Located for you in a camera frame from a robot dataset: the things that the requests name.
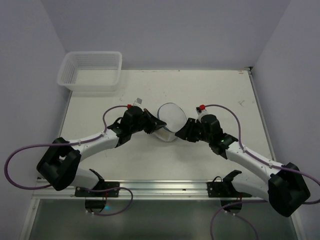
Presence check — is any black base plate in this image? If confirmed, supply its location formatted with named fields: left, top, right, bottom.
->
left=74, top=181, right=120, bottom=198
left=206, top=176, right=252, bottom=198

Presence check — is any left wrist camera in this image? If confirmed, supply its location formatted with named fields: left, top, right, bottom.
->
left=127, top=97, right=143, bottom=109

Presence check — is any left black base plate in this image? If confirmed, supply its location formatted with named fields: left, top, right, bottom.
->
left=74, top=181, right=120, bottom=198

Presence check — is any white plastic mesh basket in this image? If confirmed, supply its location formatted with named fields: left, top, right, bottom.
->
left=57, top=51, right=123, bottom=92

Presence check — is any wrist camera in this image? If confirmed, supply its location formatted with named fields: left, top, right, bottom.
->
left=196, top=104, right=208, bottom=121
left=127, top=97, right=143, bottom=109

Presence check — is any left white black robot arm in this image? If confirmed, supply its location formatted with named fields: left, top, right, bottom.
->
left=36, top=106, right=166, bottom=193

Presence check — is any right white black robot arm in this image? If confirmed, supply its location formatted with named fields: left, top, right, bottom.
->
left=175, top=114, right=311, bottom=217

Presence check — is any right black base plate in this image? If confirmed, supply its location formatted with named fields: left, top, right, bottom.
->
left=206, top=176, right=252, bottom=198

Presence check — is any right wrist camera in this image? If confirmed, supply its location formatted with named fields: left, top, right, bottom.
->
left=196, top=104, right=208, bottom=121

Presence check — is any aluminium mounting rail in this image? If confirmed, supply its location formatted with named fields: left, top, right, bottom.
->
left=32, top=176, right=269, bottom=201

